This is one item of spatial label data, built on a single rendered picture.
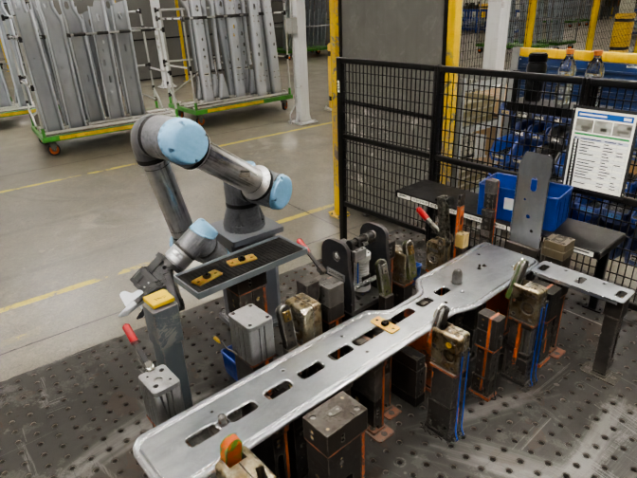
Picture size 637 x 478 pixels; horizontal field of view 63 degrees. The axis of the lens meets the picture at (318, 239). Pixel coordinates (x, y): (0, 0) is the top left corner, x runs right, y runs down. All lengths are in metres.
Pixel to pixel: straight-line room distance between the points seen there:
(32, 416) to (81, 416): 0.16
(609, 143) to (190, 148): 1.43
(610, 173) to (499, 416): 0.96
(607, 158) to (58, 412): 2.02
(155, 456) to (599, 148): 1.72
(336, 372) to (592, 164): 1.27
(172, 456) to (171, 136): 0.75
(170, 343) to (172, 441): 0.31
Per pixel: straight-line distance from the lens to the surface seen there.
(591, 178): 2.16
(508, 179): 2.25
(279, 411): 1.23
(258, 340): 1.34
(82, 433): 1.78
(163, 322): 1.39
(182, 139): 1.40
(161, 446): 1.22
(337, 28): 4.42
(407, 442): 1.58
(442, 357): 1.44
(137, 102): 8.54
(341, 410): 1.18
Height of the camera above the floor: 1.84
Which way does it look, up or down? 25 degrees down
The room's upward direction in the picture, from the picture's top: 2 degrees counter-clockwise
